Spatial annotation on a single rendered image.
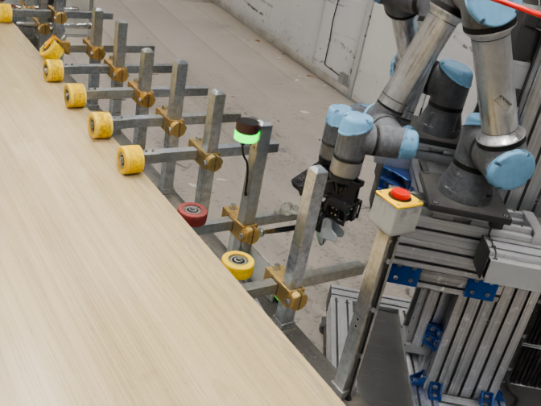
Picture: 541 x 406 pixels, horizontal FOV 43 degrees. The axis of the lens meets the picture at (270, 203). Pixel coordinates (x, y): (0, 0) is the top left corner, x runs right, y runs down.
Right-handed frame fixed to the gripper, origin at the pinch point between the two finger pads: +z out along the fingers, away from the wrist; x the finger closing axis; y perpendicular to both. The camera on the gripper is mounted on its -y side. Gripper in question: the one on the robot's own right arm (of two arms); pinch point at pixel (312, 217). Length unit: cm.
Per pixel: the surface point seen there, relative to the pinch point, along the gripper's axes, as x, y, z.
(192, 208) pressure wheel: -0.3, -41.8, -9.7
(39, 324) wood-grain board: -33, -91, -10
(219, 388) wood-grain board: -61, -66, -9
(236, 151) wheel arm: 23.5, -15.6, -12.4
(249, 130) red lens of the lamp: -6.7, -32.2, -34.2
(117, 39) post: 94, -28, -26
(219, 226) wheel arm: -1.5, -33.5, -3.2
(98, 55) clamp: 117, -27, -13
